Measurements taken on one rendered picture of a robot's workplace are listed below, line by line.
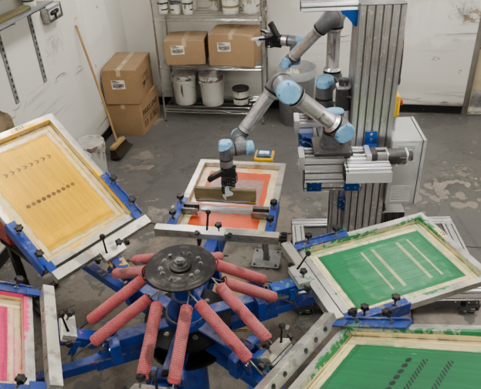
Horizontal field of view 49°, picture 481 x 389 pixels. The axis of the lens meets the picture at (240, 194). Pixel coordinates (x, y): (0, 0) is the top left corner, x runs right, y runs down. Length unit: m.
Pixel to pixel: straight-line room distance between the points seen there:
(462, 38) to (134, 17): 3.76
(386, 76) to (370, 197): 0.85
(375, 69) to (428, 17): 3.25
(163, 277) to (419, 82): 4.95
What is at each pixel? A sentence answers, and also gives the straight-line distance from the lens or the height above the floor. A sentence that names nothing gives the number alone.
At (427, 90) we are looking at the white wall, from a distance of 6.69.
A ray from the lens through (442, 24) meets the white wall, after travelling 6.45.
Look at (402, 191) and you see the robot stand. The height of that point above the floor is 0.86.
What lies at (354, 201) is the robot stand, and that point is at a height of 0.76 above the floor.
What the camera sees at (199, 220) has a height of 0.96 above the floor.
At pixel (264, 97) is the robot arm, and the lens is 2.92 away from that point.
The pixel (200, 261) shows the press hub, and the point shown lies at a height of 1.32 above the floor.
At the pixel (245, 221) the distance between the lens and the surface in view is 3.07.
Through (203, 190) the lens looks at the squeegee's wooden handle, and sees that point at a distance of 3.04.
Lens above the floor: 2.76
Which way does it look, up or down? 33 degrees down
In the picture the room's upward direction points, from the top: 3 degrees counter-clockwise
